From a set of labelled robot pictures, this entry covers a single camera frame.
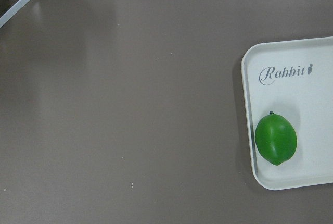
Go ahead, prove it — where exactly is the green lime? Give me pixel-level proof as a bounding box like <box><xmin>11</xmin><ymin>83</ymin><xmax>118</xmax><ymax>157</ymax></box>
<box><xmin>254</xmin><ymin>111</ymin><xmax>297</xmax><ymax>166</ymax></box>

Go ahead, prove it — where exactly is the cream rabbit tray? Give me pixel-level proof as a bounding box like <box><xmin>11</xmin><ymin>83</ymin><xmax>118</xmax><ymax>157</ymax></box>
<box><xmin>241</xmin><ymin>37</ymin><xmax>332</xmax><ymax>190</ymax></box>

